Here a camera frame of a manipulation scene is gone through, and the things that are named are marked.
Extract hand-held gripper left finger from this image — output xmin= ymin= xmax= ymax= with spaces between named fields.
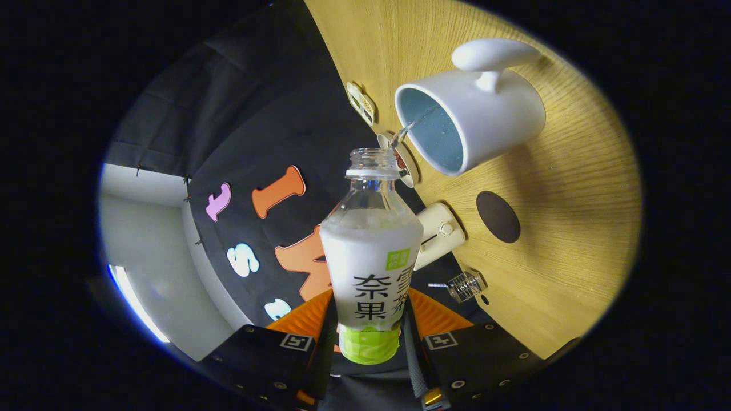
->
xmin=203 ymin=288 xmax=338 ymax=410

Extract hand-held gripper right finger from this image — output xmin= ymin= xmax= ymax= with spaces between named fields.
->
xmin=403 ymin=287 xmax=543 ymax=410

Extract dark brown round coaster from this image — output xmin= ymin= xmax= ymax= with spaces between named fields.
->
xmin=476 ymin=191 xmax=521 ymax=244

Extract white green label juice bottle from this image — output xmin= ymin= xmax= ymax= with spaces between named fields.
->
xmin=319 ymin=147 xmax=424 ymax=366

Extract white cup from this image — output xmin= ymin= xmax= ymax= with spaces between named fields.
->
xmin=394 ymin=38 xmax=547 ymax=176

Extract ceiling light panel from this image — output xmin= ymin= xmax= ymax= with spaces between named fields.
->
xmin=107 ymin=264 xmax=171 ymax=343

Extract cream white appliance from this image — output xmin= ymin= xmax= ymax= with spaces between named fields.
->
xmin=414 ymin=202 xmax=467 ymax=272

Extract wooden table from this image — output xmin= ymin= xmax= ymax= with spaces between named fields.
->
xmin=303 ymin=0 xmax=643 ymax=360

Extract white oval plate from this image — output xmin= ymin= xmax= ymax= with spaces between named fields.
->
xmin=377 ymin=132 xmax=420 ymax=189

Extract white divided condiment dish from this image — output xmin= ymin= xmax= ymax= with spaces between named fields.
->
xmin=346 ymin=82 xmax=376 ymax=127

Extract metal wire utensil holder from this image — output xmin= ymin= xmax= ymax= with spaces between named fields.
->
xmin=447 ymin=270 xmax=488 ymax=303

